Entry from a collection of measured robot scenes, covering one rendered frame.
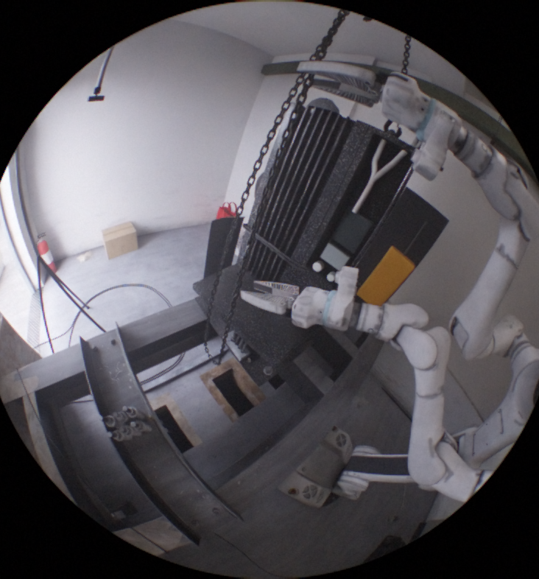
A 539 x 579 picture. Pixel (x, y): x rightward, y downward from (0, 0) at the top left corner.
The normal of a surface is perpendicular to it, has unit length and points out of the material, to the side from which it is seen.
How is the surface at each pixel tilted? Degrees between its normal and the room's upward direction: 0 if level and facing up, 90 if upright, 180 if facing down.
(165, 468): 0
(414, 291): 90
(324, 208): 90
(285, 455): 0
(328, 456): 0
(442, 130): 119
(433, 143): 104
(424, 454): 83
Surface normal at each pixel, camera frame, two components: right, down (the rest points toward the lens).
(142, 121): 0.64, 0.66
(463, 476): -0.30, -0.89
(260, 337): 0.32, -0.69
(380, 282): -0.59, 0.40
